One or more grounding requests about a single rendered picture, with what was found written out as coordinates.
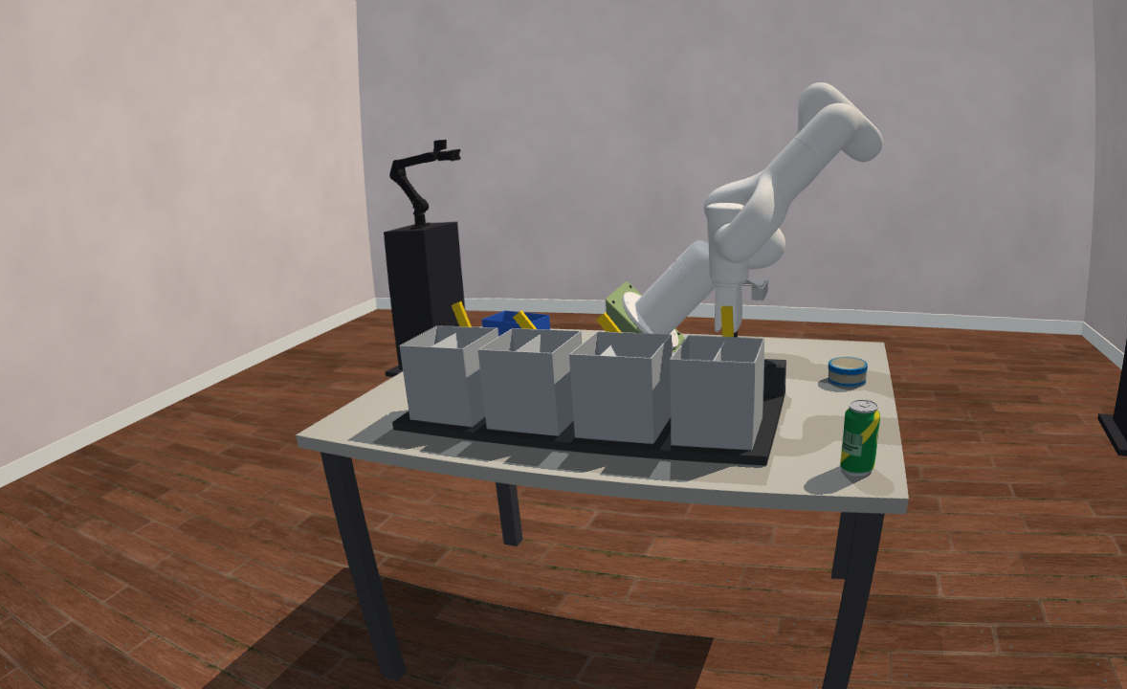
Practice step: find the blue open bin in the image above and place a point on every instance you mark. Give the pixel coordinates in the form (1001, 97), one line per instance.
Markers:
(504, 321)

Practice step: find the green drink can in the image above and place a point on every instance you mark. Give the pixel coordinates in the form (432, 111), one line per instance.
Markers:
(860, 437)

